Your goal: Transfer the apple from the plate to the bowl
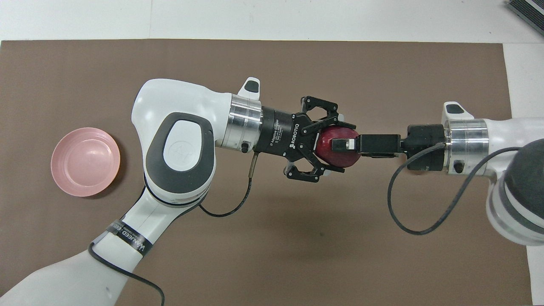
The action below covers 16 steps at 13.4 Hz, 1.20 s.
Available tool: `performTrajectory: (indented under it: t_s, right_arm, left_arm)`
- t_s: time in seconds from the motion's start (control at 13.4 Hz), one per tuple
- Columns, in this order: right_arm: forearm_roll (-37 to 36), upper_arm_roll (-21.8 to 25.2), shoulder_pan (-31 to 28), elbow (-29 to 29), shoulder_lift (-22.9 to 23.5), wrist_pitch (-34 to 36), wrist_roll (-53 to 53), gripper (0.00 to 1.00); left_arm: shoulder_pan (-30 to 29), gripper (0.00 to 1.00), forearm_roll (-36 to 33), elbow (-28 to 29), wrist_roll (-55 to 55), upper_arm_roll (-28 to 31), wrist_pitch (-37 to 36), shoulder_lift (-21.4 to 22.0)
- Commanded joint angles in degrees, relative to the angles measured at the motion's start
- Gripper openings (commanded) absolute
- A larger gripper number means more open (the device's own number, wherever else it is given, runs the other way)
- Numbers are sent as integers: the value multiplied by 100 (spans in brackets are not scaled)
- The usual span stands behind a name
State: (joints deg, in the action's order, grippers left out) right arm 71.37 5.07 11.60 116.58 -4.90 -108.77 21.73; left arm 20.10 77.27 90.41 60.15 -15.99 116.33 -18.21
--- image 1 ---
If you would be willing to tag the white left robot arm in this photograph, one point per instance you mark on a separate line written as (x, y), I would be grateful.
(178, 148)

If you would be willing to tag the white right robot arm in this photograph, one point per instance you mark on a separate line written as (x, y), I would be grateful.
(510, 140)

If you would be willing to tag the dark red apple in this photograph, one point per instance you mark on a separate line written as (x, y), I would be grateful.
(335, 159)

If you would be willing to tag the pink plate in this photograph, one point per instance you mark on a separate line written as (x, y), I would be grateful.
(85, 161)

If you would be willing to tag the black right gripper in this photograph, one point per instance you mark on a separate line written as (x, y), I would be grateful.
(425, 146)

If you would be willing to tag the brown table mat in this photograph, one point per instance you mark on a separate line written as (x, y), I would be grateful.
(297, 63)

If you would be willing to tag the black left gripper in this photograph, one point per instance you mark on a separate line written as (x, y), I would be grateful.
(280, 134)

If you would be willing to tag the dark ribbed device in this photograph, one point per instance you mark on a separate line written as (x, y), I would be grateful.
(531, 8)

